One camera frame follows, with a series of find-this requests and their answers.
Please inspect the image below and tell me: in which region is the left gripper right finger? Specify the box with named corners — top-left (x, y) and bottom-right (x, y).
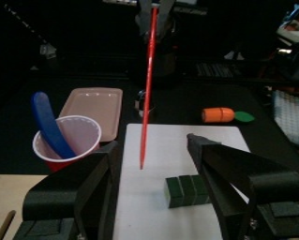
top-left (186, 132), bottom-right (299, 240)

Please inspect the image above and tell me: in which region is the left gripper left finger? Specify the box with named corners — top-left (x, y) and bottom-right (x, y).
top-left (12, 140), bottom-right (125, 240)

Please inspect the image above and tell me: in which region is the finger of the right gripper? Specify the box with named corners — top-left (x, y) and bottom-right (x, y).
top-left (157, 0), bottom-right (177, 34)
top-left (135, 0), bottom-right (154, 36)

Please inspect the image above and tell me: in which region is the red plastic toy knife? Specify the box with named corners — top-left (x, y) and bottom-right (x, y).
top-left (138, 5), bottom-right (161, 171)

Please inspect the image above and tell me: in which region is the toy sushi roll block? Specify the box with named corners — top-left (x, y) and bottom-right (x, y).
top-left (163, 173), bottom-right (211, 209)

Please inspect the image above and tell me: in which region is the red plastic cup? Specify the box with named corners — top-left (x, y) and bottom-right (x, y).
top-left (31, 114), bottom-right (103, 173)

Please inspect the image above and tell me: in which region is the brown wooden stick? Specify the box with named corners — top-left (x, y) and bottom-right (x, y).
top-left (0, 209), bottom-right (18, 240)

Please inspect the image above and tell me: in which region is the black keyboard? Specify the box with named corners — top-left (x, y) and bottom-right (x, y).
top-left (194, 61), bottom-right (237, 80)

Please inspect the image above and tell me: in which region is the blue plastic spoon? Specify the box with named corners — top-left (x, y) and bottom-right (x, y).
top-left (30, 91), bottom-right (79, 160)

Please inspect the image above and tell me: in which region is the white cutting board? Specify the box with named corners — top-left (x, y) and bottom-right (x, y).
top-left (111, 123), bottom-right (254, 240)

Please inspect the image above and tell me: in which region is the orange toy carrot green leaf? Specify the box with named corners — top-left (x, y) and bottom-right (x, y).
top-left (201, 106), bottom-right (257, 124)

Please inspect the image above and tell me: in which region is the white keyboard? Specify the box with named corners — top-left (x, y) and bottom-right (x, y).
top-left (270, 89), bottom-right (299, 153)

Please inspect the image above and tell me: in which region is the pink plastic tray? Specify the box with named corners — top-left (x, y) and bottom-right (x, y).
top-left (56, 86), bottom-right (126, 143)

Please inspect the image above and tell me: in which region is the colourful clutter pile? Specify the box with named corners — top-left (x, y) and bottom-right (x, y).
top-left (275, 2), bottom-right (299, 45)

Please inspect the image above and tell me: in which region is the diagonal brace wire with turnbuckle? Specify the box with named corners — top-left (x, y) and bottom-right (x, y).
top-left (3, 3), bottom-right (58, 60)

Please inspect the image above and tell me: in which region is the small metal pot with handle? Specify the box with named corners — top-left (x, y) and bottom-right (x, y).
top-left (133, 89), bottom-right (155, 119)

